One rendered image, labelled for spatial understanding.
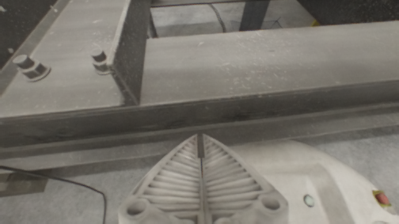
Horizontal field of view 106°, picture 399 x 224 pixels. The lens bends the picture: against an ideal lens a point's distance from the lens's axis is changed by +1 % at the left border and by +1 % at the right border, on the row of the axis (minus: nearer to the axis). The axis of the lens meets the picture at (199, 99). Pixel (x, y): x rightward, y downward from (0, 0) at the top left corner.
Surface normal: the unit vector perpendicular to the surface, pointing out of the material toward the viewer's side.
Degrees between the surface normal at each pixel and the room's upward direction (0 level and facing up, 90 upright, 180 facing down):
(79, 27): 0
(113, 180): 0
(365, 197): 0
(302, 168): 68
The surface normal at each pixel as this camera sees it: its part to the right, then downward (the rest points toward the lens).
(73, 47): 0.00, -0.55
